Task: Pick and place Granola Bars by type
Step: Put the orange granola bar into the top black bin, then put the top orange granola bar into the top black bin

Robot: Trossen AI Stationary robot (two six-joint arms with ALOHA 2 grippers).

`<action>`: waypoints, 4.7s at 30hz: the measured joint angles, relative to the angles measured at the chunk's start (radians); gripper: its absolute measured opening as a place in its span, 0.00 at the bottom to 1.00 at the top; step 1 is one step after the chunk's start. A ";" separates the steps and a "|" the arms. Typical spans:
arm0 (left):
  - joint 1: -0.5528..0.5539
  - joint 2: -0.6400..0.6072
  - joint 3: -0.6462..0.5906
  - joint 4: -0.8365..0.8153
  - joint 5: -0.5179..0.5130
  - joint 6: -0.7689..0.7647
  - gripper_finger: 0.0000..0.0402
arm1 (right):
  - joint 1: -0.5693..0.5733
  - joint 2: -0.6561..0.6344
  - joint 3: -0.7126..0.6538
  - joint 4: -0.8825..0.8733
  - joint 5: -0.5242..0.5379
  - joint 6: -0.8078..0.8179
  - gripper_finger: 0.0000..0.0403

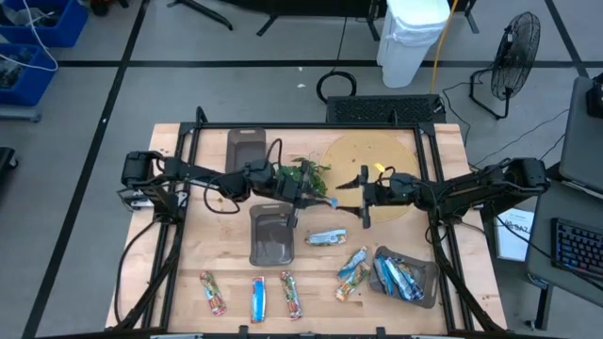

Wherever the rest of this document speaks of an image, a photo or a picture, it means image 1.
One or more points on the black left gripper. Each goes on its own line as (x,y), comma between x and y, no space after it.
(287,188)

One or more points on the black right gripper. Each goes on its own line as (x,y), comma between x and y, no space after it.
(391,190)

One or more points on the green and white granola bar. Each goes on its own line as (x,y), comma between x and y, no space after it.
(326,237)

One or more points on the light blue granola bar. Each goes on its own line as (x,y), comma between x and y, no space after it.
(352,262)

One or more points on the green and orange granola bar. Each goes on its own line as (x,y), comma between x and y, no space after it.
(352,282)

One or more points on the red chewy granola bar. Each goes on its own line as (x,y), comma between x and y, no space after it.
(290,295)
(213,294)

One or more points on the blue and white granola bar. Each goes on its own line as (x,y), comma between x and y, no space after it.
(407,282)

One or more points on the blue and red granola bar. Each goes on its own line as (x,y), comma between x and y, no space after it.
(257,299)

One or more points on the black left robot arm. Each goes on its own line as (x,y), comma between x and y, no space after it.
(198,175)

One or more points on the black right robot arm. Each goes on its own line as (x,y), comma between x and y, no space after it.
(485,186)

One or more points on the green plant in white pot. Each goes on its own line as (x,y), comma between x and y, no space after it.
(320,181)

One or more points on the yellow tape tag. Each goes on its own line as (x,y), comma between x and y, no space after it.
(379,166)

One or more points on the round wooden board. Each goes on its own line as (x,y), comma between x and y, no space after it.
(372,146)

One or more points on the translucent grey plastic bin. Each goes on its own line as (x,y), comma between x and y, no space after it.
(271,249)
(245,146)
(431,282)

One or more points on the black vented computer case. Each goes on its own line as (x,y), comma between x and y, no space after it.
(384,109)

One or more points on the white trash bin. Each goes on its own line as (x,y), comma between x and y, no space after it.
(410,47)

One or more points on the white paper sign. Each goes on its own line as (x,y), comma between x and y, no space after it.
(513,240)

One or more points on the grey desk with keyboard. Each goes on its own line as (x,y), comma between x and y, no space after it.
(539,254)

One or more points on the black partition screen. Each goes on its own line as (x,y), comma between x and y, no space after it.
(306,4)

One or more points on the black floor fan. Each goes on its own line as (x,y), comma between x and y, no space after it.
(516,56)

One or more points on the black desk leg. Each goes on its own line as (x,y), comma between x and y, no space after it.
(542,306)

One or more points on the black backlit keyboard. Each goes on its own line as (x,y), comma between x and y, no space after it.
(579,249)

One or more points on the grey desk top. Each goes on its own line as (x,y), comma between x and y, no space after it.
(584,141)

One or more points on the black device on desk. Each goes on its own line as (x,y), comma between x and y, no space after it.
(596,99)

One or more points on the blue plastic storage crate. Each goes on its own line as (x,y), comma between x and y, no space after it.
(33,80)
(52,28)

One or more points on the grey crate base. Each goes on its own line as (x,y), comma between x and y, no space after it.
(19,113)

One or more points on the black object at floor edge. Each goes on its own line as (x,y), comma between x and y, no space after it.
(5,162)

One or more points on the black metal table frame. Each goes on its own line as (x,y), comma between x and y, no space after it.
(301,125)

